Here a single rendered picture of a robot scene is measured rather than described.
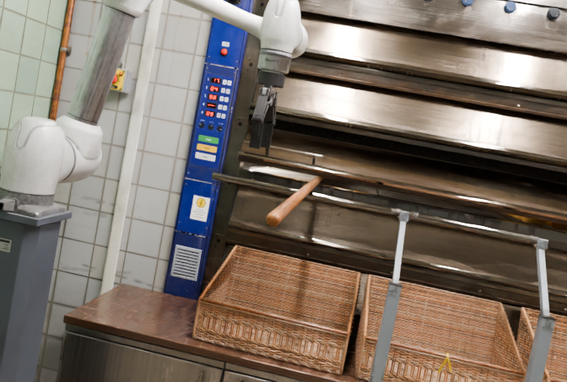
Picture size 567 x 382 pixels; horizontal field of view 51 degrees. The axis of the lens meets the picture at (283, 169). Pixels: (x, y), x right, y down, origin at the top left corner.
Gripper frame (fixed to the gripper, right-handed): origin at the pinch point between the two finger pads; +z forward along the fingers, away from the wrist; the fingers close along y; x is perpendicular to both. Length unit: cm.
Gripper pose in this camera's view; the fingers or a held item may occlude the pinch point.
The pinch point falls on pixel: (260, 143)
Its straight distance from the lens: 170.1
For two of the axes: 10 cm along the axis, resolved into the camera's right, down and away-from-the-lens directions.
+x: 9.7, 1.8, -1.6
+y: -1.7, 0.5, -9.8
